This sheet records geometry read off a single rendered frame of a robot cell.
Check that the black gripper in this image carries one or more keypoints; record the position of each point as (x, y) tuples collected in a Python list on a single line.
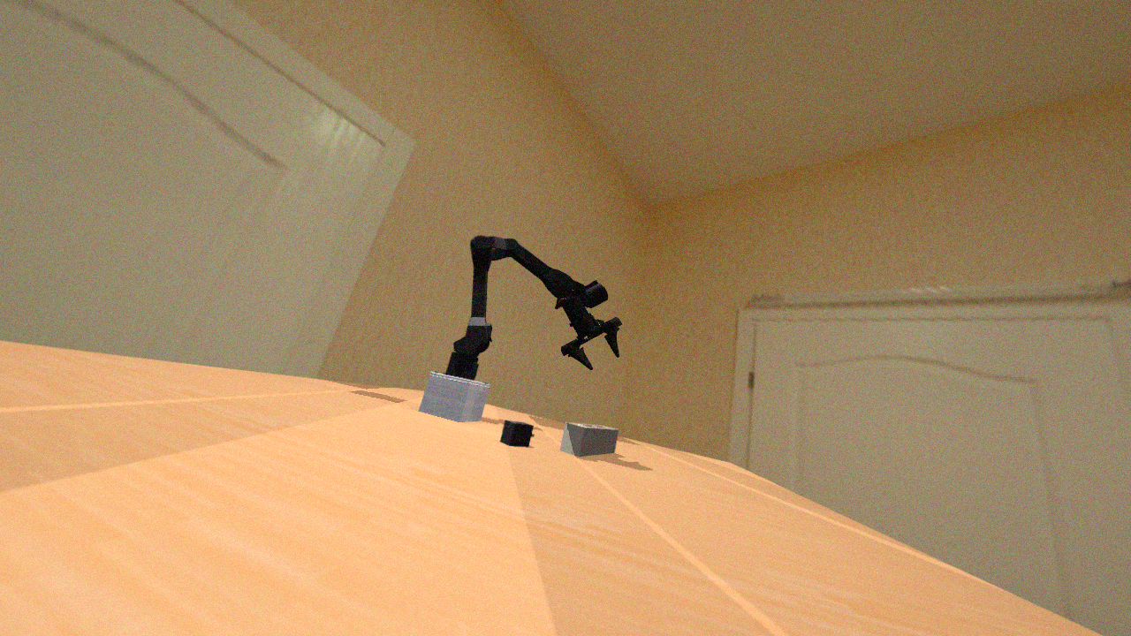
[(583, 326)]

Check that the black two-prong charger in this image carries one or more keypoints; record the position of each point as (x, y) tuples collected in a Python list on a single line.
[(516, 433)]

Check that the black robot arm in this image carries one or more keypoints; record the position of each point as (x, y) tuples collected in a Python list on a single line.
[(574, 297)]

